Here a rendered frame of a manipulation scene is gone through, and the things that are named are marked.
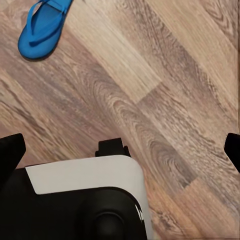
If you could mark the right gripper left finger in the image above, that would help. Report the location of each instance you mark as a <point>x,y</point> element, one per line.
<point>12,149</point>

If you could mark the sandal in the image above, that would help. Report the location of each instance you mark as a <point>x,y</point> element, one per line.
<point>42,32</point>

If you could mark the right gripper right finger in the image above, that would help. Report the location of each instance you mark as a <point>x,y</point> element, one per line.
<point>232,149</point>

